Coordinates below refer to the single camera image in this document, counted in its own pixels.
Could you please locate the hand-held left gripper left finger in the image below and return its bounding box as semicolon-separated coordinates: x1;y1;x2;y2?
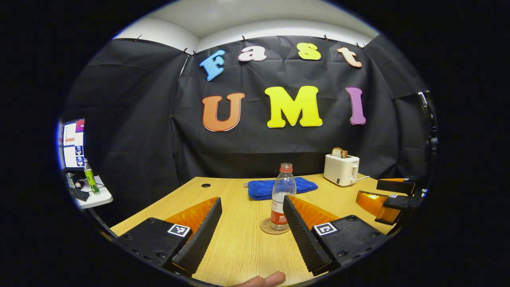
117;197;223;276

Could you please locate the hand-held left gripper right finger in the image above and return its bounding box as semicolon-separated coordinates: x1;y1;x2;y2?
282;195;389;276

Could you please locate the round wooden coaster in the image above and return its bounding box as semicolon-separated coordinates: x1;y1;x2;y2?
261;218;291;235

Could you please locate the clear plastic water bottle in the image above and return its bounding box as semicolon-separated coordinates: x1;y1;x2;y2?
270;163;297;231

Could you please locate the green drink bottle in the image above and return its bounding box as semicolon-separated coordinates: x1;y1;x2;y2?
83;158;100;195

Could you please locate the white toaster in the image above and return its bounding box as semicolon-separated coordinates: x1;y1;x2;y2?
324;154;360;187

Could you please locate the blue towel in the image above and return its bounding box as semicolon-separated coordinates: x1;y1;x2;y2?
247;177;319;201

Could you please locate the white side table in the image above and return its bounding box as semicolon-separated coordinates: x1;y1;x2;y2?
70;175;114;209

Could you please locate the black backdrop cloth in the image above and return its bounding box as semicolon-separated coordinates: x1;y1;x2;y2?
60;35;435;224

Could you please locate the black keyboard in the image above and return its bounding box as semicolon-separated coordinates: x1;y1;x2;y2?
69;187;90;202

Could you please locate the computer monitor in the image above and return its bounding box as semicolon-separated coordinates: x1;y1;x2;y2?
60;118;86;171

